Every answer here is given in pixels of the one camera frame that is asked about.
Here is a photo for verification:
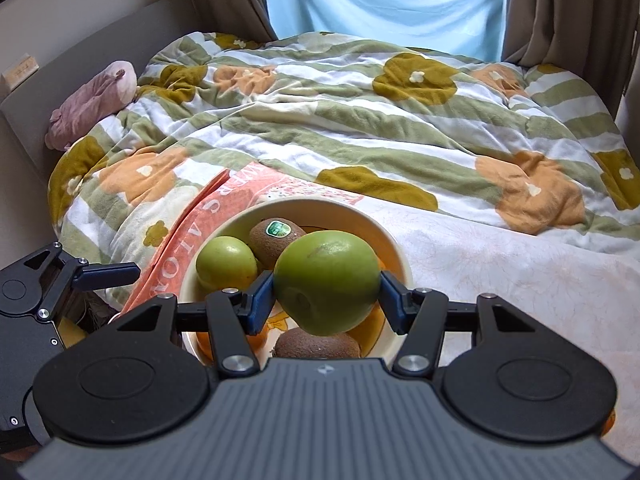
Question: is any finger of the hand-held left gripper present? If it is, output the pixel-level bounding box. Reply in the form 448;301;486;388
22;242;141;322

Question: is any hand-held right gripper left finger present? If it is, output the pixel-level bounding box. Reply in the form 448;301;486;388
106;271;276;379

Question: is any kiwi with green sticker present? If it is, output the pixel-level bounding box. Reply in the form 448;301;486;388
248;218;307;271

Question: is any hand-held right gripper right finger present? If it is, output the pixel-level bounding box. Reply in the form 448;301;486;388
381;270;547;379

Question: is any small tangerine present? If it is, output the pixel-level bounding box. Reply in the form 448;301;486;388
245;330;274;357

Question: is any white and orange towel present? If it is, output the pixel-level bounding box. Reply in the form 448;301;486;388
120;162;640;461

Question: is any green apple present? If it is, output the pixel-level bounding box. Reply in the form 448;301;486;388
273;231;382;336
195;236;259;302

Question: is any floral striped blanket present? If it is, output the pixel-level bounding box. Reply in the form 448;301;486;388
47;31;640;311

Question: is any pink plush toy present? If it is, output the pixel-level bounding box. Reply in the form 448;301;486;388
46;61;138;152

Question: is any light blue cloth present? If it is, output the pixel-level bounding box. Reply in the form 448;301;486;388
257;0;506;63

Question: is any brown kiwi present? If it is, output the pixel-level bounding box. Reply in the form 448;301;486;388
274;329;362;359

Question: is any cream bowl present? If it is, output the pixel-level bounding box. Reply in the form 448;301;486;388
179;199;413;367

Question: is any small beige label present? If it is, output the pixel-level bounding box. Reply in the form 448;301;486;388
4;55;40;86

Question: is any grey padded headboard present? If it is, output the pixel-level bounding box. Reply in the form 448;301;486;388
0;0;186;173

